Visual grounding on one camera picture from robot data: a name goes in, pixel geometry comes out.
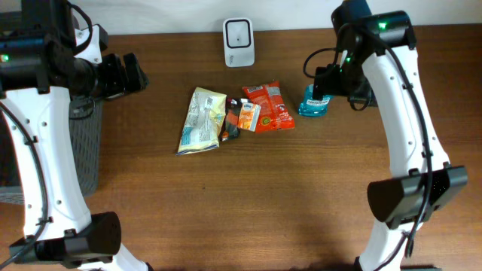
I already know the blue mouthwash bottle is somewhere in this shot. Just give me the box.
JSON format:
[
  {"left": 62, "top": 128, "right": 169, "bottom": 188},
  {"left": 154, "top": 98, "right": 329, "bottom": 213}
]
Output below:
[{"left": 298, "top": 84, "right": 333, "bottom": 117}]

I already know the orange snack bag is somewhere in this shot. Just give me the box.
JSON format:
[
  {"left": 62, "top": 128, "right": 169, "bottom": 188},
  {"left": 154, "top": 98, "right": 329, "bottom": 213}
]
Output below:
[{"left": 243, "top": 81, "right": 295, "bottom": 132}]

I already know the orange tissue pack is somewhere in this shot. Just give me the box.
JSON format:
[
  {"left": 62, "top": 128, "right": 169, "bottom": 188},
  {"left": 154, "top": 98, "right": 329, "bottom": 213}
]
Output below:
[{"left": 237, "top": 102, "right": 261, "bottom": 132}]

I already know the yellow white wipes pack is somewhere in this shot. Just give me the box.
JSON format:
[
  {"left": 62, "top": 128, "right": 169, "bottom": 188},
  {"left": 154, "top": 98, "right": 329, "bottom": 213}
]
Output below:
[{"left": 176, "top": 87, "right": 227, "bottom": 156}]

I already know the black silver snack packet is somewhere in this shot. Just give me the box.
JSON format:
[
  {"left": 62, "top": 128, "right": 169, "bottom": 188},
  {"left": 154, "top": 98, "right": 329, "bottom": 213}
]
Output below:
[{"left": 220, "top": 98, "right": 249, "bottom": 142}]

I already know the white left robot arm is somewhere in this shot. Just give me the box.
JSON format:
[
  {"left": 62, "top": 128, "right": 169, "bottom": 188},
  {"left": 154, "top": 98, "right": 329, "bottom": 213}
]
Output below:
[{"left": 1, "top": 1, "right": 150, "bottom": 270}]

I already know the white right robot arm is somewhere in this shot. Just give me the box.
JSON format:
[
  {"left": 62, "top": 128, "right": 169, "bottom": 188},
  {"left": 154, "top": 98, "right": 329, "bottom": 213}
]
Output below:
[{"left": 313, "top": 0, "right": 468, "bottom": 270}]

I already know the white barcode scanner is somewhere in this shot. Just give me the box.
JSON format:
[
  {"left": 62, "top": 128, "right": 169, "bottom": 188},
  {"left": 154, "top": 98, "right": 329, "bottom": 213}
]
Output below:
[{"left": 222, "top": 17, "right": 255, "bottom": 68}]

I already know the dark grey plastic basket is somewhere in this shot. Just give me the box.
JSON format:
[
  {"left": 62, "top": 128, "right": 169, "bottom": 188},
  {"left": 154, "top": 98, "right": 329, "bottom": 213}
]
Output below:
[{"left": 0, "top": 11, "right": 105, "bottom": 204}]

